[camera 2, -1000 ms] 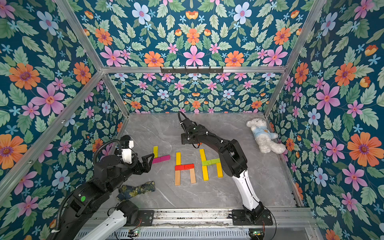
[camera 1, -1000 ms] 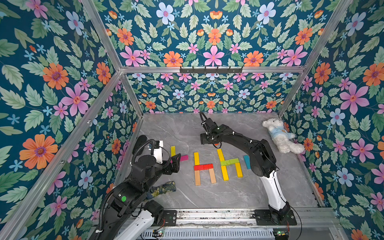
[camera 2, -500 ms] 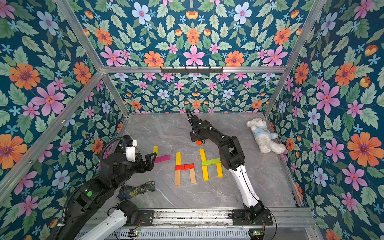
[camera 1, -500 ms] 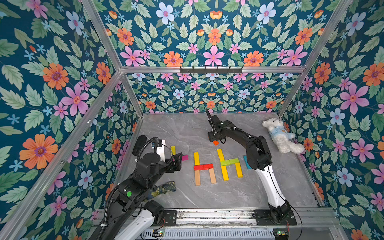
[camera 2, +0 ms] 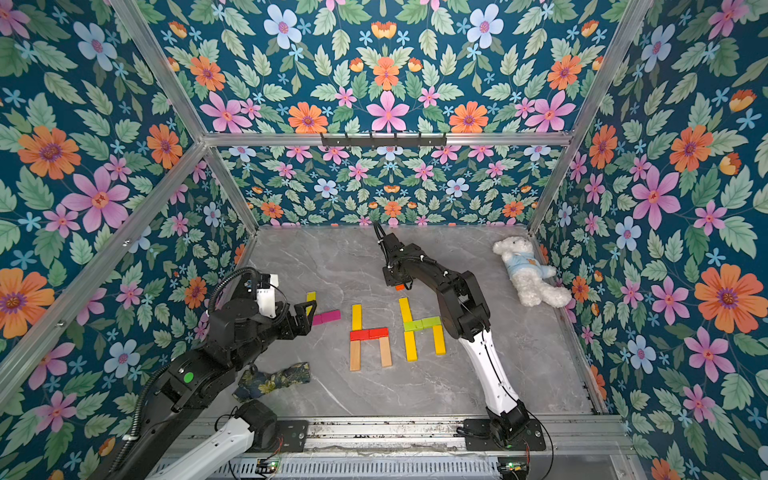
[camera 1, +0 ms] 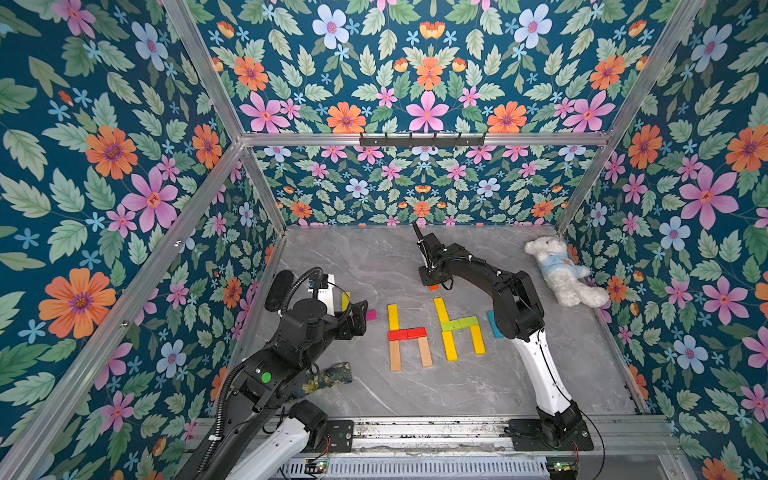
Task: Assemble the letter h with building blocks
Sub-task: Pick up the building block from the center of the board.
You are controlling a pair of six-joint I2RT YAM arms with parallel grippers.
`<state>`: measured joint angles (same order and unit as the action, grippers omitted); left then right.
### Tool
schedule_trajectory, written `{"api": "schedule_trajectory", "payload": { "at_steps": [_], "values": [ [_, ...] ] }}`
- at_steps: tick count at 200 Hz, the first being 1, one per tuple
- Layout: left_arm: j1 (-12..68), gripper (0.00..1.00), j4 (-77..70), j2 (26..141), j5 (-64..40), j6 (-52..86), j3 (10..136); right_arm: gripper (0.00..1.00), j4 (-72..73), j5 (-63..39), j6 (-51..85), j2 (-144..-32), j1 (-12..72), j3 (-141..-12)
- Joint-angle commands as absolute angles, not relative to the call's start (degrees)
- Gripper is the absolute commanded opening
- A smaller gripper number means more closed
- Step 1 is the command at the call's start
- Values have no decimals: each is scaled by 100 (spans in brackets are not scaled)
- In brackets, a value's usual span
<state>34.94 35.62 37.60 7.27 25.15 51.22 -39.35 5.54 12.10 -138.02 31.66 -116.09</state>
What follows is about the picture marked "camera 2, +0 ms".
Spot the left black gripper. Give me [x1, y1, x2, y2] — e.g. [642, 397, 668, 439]
[228, 299, 319, 372]

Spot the long yellow block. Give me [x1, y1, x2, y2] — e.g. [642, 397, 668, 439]
[404, 331, 418, 362]
[352, 304, 363, 331]

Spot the natural wood block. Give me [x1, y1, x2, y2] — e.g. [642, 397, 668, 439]
[349, 340, 362, 372]
[378, 336, 393, 368]

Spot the red block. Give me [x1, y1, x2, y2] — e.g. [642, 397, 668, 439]
[368, 327, 389, 340]
[349, 330, 370, 342]

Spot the small lime green block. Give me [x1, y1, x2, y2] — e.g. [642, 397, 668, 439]
[422, 317, 442, 329]

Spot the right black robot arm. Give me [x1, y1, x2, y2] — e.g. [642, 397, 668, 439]
[373, 222, 531, 448]

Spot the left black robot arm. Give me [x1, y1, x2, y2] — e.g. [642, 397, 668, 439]
[90, 267, 317, 479]

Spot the floral patterned pouch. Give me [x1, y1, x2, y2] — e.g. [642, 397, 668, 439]
[232, 362, 311, 403]

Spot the white teddy bear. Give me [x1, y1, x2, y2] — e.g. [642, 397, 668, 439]
[492, 236, 573, 308]

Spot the black hook rail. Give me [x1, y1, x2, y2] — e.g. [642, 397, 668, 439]
[320, 133, 448, 149]

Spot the left aluminium frame bar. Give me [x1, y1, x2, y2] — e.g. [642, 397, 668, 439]
[1, 141, 207, 410]

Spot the horizontal aluminium frame bar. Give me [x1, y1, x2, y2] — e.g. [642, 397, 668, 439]
[204, 132, 572, 148]

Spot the metal base rail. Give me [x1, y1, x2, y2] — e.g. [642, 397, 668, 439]
[167, 415, 637, 457]

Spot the aluminium frame post back left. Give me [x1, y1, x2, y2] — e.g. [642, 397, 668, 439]
[111, 1, 258, 237]

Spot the aluminium frame post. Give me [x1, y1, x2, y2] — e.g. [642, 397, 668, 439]
[111, 1, 258, 237]
[527, 0, 653, 238]

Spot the aluminium frame post back right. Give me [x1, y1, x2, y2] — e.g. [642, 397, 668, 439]
[527, 0, 653, 238]

